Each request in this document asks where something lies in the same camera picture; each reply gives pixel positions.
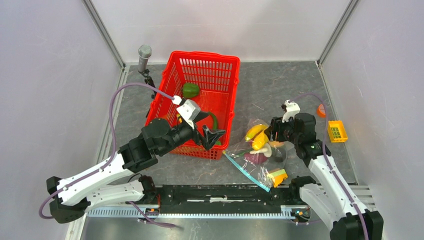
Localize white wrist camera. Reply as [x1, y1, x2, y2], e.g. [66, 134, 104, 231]
[172, 95, 201, 130]
[281, 100, 301, 123]

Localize short green chili pepper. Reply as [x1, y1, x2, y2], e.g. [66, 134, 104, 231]
[208, 112, 219, 130]

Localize grey microphone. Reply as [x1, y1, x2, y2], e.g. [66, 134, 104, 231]
[137, 44, 153, 73]

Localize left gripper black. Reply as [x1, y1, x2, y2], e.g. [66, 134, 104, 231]
[158, 111, 226, 156]

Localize yellow orange peach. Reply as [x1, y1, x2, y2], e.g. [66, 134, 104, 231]
[269, 141, 285, 148]

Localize yellow orange toy sandwich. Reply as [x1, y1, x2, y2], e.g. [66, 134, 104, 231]
[267, 169, 289, 188]

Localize green bell pepper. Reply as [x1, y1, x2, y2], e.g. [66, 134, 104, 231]
[182, 82, 200, 99]

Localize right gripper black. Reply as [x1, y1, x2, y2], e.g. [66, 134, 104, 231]
[263, 114, 301, 145]

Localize purple vegetable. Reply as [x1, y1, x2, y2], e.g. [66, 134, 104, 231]
[244, 153, 268, 165]

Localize yellow window toy block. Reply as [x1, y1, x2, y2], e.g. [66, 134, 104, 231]
[327, 120, 348, 143]

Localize yellow banana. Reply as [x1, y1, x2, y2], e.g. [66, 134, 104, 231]
[244, 124, 268, 142]

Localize clear zip top bag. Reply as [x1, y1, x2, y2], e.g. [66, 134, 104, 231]
[223, 119, 294, 192]

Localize dark purple plum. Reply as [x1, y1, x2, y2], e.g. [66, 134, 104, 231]
[272, 147, 288, 163]

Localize white mushroom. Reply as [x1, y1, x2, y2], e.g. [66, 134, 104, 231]
[249, 144, 273, 158]

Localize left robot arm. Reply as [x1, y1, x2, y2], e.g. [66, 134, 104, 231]
[46, 118, 226, 224]

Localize yellow squash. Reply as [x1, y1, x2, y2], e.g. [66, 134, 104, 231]
[251, 131, 269, 151]

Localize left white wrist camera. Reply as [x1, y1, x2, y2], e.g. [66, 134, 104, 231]
[172, 95, 201, 130]

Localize orange half-round block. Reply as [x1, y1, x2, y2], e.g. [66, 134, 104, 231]
[316, 104, 327, 118]

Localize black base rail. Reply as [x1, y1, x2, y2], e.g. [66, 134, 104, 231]
[135, 184, 312, 215]

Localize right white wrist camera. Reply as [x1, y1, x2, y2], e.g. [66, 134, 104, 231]
[281, 100, 301, 123]

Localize red plastic basket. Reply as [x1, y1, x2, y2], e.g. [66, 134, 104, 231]
[159, 51, 241, 160]

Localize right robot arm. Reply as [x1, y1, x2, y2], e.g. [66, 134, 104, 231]
[244, 110, 384, 240]

